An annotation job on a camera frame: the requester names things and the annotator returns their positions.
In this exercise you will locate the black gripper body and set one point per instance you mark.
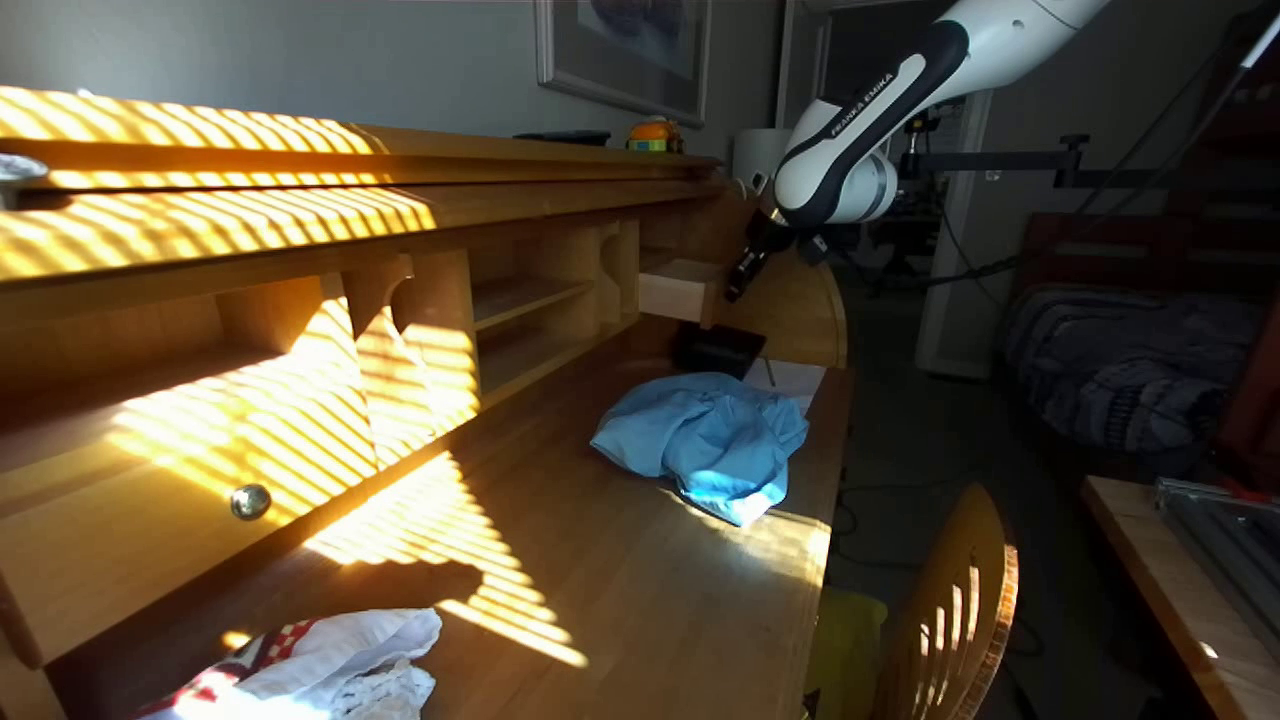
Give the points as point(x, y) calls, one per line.
point(769, 243)

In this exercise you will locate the small wooden drawer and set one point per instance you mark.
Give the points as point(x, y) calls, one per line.
point(683, 290)

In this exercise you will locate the wooden desk drawer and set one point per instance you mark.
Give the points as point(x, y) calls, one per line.
point(202, 535)

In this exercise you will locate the small black box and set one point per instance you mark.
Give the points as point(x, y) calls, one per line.
point(718, 348)

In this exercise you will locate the white paper sheet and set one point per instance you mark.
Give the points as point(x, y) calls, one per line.
point(794, 378)

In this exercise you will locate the orange and green toy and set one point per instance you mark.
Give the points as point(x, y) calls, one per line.
point(653, 137)

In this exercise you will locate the blue crumpled cloth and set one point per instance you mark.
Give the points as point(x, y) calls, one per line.
point(706, 441)

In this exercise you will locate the white cabinet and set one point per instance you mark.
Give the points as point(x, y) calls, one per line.
point(974, 307)

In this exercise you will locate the black clamp boom bar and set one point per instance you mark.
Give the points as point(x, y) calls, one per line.
point(1026, 161)

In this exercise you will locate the striped grey bedding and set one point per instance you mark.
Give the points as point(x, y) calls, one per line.
point(1135, 374)

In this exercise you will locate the yellow bin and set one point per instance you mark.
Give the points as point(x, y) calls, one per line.
point(846, 654)

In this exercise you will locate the wooden slatted chair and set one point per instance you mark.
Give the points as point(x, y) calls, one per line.
point(953, 626)

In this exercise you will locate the wooden side table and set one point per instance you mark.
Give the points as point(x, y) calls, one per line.
point(1174, 615)

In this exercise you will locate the white and red cloth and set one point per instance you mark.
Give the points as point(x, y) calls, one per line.
point(332, 663)

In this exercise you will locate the grey metal tray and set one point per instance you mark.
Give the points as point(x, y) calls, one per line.
point(1232, 541)

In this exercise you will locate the small metal dish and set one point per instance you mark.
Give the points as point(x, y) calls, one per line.
point(21, 171)

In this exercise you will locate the framed wall picture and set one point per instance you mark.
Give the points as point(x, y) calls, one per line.
point(624, 55)

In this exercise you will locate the dark wooden bed frame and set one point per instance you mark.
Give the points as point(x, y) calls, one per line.
point(1107, 247)

